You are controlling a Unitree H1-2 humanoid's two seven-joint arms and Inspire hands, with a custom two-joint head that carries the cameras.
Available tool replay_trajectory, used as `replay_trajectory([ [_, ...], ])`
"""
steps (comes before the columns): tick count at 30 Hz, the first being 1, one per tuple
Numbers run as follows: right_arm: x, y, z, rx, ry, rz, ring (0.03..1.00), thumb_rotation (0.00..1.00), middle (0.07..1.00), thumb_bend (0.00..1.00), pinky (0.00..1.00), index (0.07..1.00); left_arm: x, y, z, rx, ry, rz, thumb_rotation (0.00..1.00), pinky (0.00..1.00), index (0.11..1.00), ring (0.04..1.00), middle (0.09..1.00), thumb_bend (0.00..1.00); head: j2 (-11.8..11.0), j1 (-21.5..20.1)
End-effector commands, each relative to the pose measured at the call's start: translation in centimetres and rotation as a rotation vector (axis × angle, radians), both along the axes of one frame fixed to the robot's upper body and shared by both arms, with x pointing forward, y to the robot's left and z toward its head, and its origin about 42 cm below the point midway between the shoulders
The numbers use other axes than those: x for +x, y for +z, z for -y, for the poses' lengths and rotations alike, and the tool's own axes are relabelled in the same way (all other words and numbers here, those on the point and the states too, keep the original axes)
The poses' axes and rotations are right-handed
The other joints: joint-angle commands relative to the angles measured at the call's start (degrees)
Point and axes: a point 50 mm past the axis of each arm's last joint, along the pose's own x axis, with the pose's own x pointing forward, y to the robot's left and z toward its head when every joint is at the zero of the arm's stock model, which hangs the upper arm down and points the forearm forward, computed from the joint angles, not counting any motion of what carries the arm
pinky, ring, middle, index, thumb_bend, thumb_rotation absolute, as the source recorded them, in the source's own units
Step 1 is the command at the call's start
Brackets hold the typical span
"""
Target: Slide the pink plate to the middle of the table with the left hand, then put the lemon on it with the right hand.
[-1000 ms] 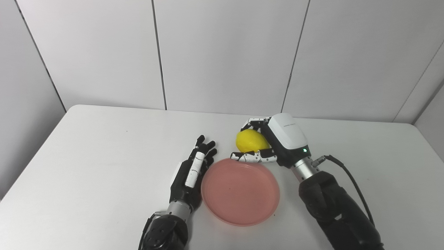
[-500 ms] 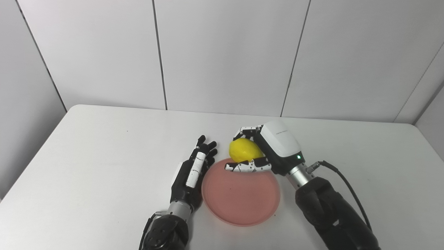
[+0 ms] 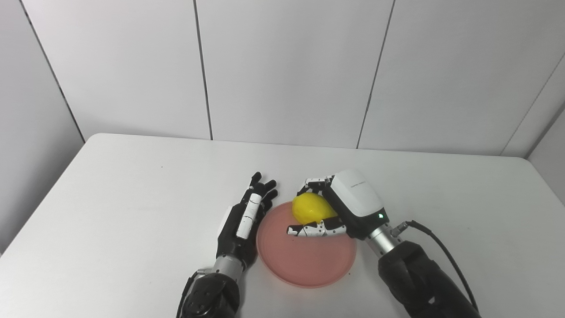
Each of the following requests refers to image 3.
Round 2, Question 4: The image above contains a yellow lemon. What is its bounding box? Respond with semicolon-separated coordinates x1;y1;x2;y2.
292;193;338;225

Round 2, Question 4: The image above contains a pink round plate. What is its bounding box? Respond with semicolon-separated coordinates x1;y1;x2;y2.
256;201;358;288

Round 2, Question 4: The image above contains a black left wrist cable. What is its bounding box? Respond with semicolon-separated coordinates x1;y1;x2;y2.
177;267;212;318

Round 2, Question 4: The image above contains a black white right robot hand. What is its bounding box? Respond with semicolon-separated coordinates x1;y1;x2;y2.
287;169;390;241

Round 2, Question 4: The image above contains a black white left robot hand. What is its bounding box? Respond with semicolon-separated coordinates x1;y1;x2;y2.
216;172;279;270

